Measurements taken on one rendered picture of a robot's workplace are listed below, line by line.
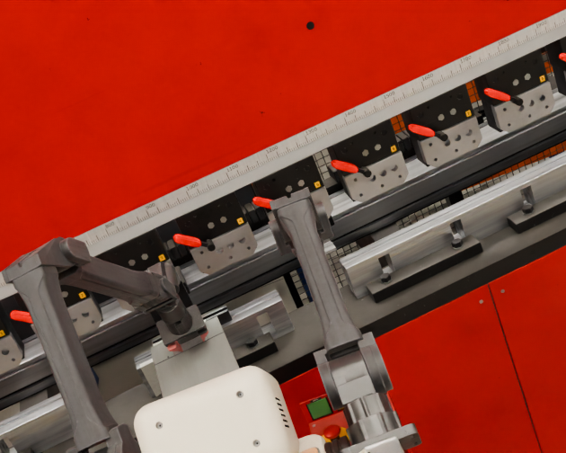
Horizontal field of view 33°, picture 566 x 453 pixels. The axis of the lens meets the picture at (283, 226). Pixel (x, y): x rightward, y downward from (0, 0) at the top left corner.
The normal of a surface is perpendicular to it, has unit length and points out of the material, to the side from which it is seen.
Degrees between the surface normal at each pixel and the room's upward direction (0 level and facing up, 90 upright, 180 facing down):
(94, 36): 90
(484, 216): 90
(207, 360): 0
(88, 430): 55
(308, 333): 0
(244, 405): 48
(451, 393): 90
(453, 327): 90
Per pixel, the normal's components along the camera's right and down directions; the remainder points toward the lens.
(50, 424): 0.25, 0.36
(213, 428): -0.15, -0.24
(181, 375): -0.35, -0.83
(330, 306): -0.22, -0.55
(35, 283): -0.29, -0.07
